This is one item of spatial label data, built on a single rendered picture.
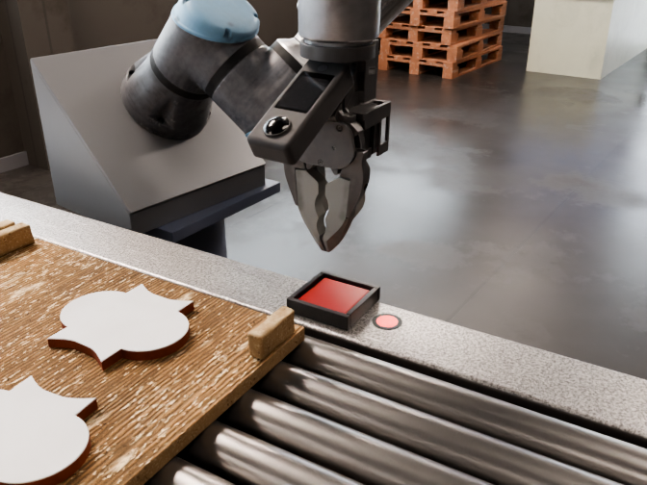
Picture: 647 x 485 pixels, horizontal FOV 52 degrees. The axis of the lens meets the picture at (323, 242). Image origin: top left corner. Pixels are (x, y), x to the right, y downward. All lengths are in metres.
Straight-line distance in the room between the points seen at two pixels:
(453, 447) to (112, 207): 0.67
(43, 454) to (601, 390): 0.47
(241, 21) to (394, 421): 0.64
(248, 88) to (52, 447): 0.60
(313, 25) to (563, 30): 6.22
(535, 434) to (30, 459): 0.39
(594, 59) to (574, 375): 6.15
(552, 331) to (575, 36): 4.59
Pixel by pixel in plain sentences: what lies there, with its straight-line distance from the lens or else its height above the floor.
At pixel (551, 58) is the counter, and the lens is 6.86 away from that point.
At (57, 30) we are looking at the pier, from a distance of 4.15.
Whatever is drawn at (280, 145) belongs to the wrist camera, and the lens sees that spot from 0.57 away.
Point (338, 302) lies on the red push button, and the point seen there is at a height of 0.93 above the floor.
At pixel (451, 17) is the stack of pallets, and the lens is 6.33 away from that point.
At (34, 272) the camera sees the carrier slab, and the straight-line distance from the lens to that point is 0.84.
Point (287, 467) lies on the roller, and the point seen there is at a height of 0.92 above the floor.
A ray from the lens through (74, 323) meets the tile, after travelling 0.70.
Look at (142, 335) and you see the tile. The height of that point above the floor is 0.95.
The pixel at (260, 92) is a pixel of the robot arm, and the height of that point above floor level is 1.08.
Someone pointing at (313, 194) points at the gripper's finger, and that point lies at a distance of 0.68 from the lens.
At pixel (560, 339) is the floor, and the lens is 2.47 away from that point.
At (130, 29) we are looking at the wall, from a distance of 4.74.
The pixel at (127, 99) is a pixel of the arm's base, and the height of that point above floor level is 1.04.
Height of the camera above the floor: 1.30
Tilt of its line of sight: 26 degrees down
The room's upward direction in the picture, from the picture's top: straight up
